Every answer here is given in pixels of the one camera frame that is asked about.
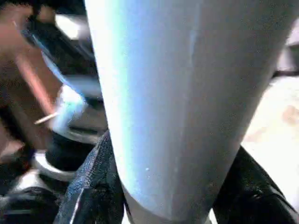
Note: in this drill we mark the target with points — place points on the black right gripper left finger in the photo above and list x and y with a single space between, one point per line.
96 186

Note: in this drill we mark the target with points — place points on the white plastic table leg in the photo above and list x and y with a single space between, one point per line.
187 93

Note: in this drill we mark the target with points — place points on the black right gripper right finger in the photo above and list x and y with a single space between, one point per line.
252 196

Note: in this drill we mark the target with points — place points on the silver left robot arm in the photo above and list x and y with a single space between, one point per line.
60 163

